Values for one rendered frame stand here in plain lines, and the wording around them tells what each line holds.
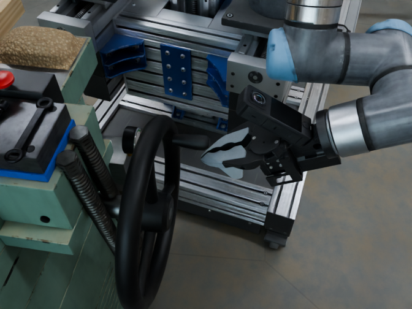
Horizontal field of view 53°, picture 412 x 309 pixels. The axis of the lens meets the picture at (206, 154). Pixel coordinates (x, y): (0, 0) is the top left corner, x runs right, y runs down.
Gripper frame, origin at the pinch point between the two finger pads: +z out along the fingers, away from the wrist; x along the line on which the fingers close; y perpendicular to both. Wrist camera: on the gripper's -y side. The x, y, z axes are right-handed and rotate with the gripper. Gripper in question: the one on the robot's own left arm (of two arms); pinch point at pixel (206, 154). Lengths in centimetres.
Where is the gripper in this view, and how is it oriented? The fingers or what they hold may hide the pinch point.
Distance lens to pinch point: 66.9
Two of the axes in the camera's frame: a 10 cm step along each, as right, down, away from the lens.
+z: -8.6, 2.2, 4.7
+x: 1.5, -7.6, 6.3
